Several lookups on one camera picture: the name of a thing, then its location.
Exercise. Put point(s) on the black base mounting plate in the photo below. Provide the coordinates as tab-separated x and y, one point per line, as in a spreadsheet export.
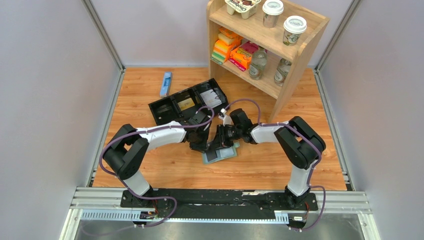
219	203

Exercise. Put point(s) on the glass bottle right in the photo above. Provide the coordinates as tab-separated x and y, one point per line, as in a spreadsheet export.
282	71

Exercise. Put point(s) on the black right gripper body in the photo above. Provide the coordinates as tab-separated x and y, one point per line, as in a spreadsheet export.
232	134

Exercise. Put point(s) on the blue rectangular box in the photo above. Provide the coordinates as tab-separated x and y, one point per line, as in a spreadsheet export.
166	84

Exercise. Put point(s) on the paper coffee cup right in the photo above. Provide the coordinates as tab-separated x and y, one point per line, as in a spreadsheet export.
294	26

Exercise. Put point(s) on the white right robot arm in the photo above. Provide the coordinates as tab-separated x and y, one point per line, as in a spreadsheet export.
301	144

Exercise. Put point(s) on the black three-compartment tray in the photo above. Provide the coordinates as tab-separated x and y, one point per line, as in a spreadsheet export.
166	109

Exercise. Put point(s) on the chocolate pudding cup pack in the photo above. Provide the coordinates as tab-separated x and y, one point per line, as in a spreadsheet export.
246	8

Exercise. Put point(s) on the silver VIP card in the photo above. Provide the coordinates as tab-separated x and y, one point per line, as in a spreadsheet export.
211	98

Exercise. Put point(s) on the glass bottle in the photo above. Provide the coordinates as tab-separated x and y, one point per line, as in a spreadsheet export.
282	71
258	64

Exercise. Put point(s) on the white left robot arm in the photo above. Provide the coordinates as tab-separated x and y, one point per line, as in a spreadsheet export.
125	152

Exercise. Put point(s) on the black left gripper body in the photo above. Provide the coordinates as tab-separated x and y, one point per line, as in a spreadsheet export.
200	143

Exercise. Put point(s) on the glass bottle left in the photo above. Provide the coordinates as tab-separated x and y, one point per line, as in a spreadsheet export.
258	64

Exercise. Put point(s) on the gold card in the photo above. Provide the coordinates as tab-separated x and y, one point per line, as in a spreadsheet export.
186	104

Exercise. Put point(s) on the teal leather card holder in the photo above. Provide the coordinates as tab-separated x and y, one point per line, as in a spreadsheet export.
222	154

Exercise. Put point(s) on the stacked colourful sponges pack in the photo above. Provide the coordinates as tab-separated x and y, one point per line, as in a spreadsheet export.
227	41

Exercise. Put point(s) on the orange snack box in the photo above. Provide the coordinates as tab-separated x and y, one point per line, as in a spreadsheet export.
241	56

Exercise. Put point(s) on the paper coffee cup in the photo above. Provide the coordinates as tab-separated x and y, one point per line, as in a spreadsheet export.
272	9
294	26

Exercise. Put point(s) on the paper coffee cup left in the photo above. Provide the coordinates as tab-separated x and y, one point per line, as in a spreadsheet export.
272	9

